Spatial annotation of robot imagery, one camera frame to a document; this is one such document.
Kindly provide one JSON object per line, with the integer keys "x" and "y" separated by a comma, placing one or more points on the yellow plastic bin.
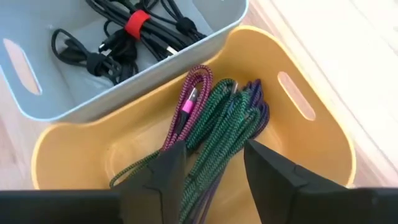
{"x": 93, "y": 149}

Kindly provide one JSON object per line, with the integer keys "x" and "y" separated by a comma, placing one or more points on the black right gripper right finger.
{"x": 280, "y": 193}

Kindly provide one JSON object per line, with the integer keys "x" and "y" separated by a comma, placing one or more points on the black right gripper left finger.
{"x": 155, "y": 193}

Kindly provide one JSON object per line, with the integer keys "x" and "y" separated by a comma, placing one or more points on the grey plastic bin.
{"x": 77, "y": 93}

